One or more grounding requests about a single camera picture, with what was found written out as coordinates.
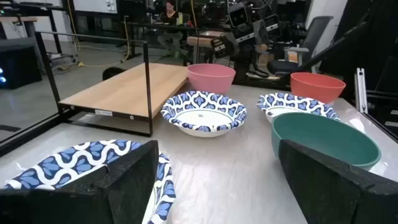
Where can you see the black computer tower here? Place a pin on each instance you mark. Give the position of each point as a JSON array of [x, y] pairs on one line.
[[18, 68]]

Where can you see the black round stool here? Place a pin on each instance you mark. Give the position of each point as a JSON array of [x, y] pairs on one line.
[[110, 72]]

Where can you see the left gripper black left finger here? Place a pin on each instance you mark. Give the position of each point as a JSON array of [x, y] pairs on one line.
[[93, 202]]

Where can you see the grey office chair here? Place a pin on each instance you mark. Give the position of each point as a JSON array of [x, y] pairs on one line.
[[314, 31]]

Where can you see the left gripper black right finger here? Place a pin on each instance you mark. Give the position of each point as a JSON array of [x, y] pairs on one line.
[[342, 199]]

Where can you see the blue patterned paper bowl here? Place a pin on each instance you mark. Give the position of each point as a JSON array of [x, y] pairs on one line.
[[289, 101], [77, 158], [203, 119]]

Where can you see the aluminium extrusion bar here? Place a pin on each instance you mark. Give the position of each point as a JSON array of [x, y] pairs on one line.
[[360, 90]]

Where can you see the whiteboard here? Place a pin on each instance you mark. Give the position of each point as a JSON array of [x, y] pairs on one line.
[[93, 6]]

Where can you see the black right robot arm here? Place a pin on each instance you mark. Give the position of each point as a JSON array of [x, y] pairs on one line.
[[245, 40]]

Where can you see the green plastic bowl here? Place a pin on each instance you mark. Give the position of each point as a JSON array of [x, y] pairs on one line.
[[326, 137]]

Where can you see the wooden shelf with black frame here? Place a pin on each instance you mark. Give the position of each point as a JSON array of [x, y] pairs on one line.
[[130, 90]]

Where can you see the orange plastic bowl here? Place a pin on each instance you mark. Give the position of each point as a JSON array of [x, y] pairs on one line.
[[315, 88]]

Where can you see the person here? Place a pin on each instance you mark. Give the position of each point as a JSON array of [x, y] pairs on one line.
[[170, 18]]

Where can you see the pink plastic bowl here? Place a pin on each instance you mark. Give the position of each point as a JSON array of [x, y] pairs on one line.
[[211, 77]]

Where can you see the wooden desk with black legs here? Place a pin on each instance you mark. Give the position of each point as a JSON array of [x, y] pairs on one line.
[[18, 19]]

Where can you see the black work table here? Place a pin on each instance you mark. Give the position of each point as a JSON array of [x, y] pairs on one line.
[[161, 26]]

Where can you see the light wooden side table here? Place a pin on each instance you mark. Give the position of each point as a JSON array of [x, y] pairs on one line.
[[199, 40]]

